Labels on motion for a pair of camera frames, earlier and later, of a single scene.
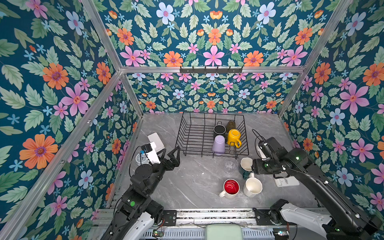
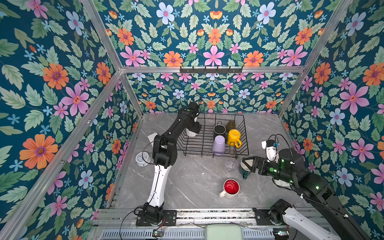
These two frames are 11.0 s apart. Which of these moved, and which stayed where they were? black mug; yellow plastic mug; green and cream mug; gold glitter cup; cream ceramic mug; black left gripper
Moved: black left gripper; cream ceramic mug
Stayed: yellow plastic mug; gold glitter cup; black mug; green and cream mug
